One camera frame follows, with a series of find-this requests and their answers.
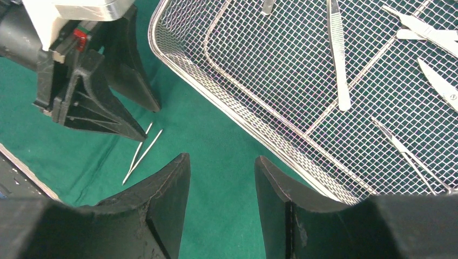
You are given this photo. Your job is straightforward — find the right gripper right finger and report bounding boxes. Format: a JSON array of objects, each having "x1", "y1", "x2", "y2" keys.
[{"x1": 254, "y1": 156, "x2": 457, "y2": 258}]

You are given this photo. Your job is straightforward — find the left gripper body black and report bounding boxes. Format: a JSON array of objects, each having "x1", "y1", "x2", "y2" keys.
[{"x1": 34, "y1": 21, "x2": 105, "y2": 118}]

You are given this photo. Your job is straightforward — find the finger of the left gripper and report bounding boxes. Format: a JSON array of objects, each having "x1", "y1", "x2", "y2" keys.
[
  {"x1": 53, "y1": 50, "x2": 147, "y2": 142},
  {"x1": 102, "y1": 5, "x2": 161, "y2": 112}
]

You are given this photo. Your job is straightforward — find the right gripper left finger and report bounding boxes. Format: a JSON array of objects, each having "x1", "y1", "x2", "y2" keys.
[{"x1": 1, "y1": 153, "x2": 191, "y2": 258}]

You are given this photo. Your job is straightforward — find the thin steel tweezers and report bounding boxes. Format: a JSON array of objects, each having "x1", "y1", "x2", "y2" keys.
[{"x1": 122, "y1": 129, "x2": 164, "y2": 186}]

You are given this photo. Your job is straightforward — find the green surgical cloth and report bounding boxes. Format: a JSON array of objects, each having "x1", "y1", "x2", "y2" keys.
[{"x1": 0, "y1": 0, "x2": 458, "y2": 259}]

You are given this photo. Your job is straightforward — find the metal mesh tray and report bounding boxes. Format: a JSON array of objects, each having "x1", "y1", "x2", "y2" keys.
[{"x1": 148, "y1": 1, "x2": 457, "y2": 204}]

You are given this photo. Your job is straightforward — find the steel spatula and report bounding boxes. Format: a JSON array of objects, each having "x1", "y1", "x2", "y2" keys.
[{"x1": 326, "y1": 0, "x2": 351, "y2": 111}]

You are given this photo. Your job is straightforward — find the long steel forceps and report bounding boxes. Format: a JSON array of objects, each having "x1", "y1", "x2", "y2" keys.
[{"x1": 261, "y1": 0, "x2": 275, "y2": 16}]

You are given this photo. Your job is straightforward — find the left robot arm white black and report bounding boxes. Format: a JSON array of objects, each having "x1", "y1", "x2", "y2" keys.
[{"x1": 1, "y1": 1, "x2": 160, "y2": 142}]

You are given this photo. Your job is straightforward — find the surgical forceps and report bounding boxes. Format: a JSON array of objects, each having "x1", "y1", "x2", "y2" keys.
[{"x1": 371, "y1": 116, "x2": 457, "y2": 196}]

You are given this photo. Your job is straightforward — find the steel scissors blade pair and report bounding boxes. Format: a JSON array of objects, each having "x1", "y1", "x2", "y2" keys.
[{"x1": 417, "y1": 58, "x2": 457, "y2": 112}]

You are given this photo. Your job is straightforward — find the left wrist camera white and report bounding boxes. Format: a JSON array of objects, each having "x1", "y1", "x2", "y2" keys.
[{"x1": 22, "y1": 0, "x2": 134, "y2": 51}]

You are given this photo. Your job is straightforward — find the steel scalpel handle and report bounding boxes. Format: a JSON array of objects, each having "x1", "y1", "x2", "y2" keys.
[
  {"x1": 396, "y1": 29, "x2": 457, "y2": 42},
  {"x1": 382, "y1": 5, "x2": 457, "y2": 58}
]

